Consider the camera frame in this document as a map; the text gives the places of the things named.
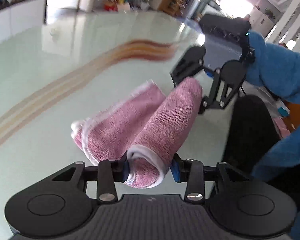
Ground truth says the pink terry towel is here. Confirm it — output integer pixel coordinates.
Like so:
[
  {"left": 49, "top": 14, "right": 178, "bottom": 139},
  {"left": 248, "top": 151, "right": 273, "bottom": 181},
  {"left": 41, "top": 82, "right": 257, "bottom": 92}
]
[{"left": 71, "top": 77, "right": 203, "bottom": 189}]

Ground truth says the white low tv cabinet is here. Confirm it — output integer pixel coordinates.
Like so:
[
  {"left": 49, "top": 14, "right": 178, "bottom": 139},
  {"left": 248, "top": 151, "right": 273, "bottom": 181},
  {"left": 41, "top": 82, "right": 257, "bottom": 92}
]
[{"left": 0, "top": 0, "right": 47, "bottom": 43}]

